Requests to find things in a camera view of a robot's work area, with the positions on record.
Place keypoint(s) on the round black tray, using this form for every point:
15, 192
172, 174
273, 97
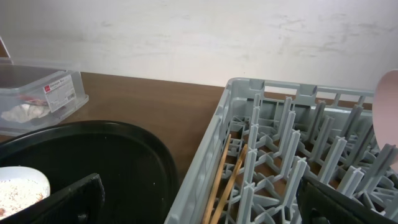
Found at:
137, 170

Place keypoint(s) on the red snack wrapper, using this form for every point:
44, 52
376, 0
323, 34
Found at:
32, 100

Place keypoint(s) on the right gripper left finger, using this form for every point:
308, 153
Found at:
80, 202

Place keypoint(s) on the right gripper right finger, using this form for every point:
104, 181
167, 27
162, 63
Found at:
319, 203

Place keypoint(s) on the rice and peanut leftovers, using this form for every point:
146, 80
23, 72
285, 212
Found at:
18, 194

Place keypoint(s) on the white tissue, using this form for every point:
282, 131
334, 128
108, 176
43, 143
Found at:
25, 112

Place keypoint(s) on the grey plate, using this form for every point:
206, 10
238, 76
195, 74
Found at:
19, 172

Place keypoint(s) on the wooden chopstick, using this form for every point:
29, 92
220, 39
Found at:
229, 186
216, 183

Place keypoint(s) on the pink bowl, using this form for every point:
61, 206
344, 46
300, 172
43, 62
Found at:
385, 110

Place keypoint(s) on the grey dishwasher rack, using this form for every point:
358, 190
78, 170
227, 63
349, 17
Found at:
292, 131

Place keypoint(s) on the clear plastic bin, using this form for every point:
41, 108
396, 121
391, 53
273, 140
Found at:
63, 90

